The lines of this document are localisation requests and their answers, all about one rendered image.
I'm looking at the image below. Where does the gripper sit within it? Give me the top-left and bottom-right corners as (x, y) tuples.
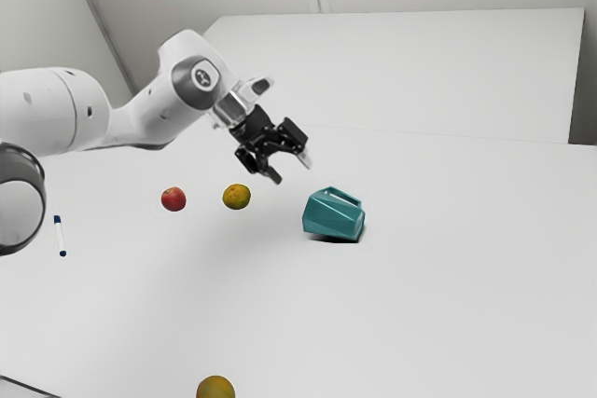
(228, 104), (313, 185)

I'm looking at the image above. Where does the white pen with blue cap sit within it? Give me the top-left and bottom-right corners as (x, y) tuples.
(52, 214), (68, 258)

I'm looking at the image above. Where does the teal faceted mug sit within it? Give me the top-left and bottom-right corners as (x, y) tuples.
(301, 185), (366, 244)

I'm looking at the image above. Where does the red apple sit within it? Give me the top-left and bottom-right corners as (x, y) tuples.
(160, 186), (187, 213)

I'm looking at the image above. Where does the orange-green mango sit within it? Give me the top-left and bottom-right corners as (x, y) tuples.
(195, 375), (237, 398)

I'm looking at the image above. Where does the yellow-green orange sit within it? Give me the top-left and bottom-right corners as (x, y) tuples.
(221, 183), (252, 211)

